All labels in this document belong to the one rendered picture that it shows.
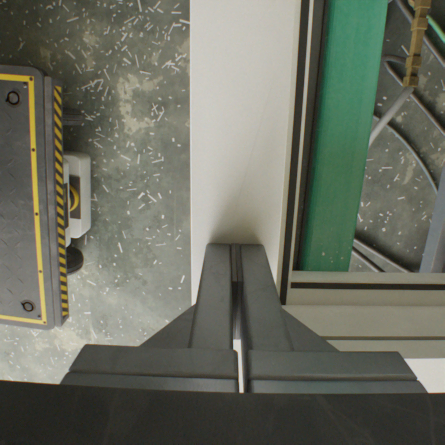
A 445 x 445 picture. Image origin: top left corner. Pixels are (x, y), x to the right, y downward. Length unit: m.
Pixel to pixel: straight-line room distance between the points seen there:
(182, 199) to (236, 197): 0.97
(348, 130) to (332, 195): 0.04
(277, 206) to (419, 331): 0.14
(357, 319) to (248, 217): 0.12
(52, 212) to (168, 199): 0.40
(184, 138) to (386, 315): 0.93
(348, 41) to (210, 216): 0.14
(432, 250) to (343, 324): 0.47
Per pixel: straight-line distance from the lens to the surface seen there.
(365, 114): 0.24
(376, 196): 1.22
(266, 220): 0.16
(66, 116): 1.05
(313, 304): 0.25
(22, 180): 0.92
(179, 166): 1.10
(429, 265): 0.69
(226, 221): 0.15
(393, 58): 1.06
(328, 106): 0.23
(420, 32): 0.97
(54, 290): 0.99
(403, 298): 0.27
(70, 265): 1.16
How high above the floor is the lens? 1.08
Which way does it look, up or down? 73 degrees down
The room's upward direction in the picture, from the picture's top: 177 degrees counter-clockwise
